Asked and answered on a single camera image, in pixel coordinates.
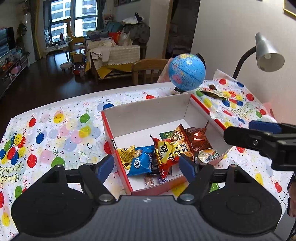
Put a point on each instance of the clear wrapped pastry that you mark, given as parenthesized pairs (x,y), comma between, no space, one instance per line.
(206,155)

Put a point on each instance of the sofa with cream cover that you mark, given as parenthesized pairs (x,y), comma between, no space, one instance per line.
(117,46)

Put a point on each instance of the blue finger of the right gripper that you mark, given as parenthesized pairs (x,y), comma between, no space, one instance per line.
(264,126)

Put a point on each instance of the dark tv console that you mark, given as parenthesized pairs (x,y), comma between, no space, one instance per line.
(11,73)

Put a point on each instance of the person's right hand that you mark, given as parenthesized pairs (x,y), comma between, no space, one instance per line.
(291,209)

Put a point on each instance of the small round stool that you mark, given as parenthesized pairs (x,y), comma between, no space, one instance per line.
(66,67)

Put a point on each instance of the wooden chair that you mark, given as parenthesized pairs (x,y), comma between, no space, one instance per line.
(147,70)

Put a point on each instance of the grey desk lamp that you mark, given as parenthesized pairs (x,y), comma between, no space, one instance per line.
(268,58)

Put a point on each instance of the framed wall picture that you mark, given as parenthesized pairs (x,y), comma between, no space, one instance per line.
(289,8)

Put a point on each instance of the blue globe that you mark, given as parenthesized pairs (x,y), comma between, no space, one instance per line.
(187,72)

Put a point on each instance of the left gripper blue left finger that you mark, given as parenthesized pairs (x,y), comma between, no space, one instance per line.
(93,177)

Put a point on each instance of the red yellow chip bag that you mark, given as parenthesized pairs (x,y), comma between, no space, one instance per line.
(169,150)

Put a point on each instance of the yellow foil snack packet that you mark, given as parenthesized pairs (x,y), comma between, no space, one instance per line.
(126,156)

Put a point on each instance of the blue snack packet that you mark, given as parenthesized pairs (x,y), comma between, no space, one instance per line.
(142,161)

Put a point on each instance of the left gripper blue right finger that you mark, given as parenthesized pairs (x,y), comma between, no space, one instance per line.
(199,177)

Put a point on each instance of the purple candy packet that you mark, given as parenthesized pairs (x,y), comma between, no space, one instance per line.
(152,180)

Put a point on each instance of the coffee table by window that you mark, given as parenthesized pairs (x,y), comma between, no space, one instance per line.
(53,49)

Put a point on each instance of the balloon pattern tablecloth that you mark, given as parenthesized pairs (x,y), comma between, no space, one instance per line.
(70,132)

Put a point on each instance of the television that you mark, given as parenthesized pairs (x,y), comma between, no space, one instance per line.
(7,40)

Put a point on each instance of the copper brown snack bag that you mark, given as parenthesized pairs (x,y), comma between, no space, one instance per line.
(198,139)

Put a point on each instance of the green cracker packet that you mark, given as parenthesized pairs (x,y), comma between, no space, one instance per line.
(166,135)

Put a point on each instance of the pink cloth on chair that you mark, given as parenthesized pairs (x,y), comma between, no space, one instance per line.
(164,76)

